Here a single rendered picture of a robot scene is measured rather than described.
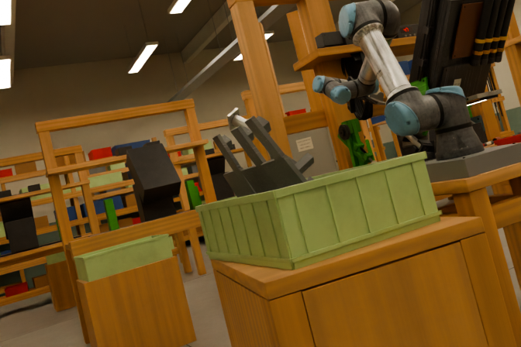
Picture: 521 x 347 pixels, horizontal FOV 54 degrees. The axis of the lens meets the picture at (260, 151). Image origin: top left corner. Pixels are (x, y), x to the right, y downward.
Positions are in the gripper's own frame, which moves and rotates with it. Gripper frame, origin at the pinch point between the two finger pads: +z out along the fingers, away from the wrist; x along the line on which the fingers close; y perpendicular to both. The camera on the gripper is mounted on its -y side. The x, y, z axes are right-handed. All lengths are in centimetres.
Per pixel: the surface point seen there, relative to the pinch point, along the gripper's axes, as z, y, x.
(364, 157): -4.6, -24.5, -14.3
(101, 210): -36, -493, 471
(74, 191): -79, -470, 488
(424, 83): 17.9, 11.3, -2.2
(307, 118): -18.3, -28.3, 22.4
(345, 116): -1.4, -21.3, 16.8
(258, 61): -50, -6, 32
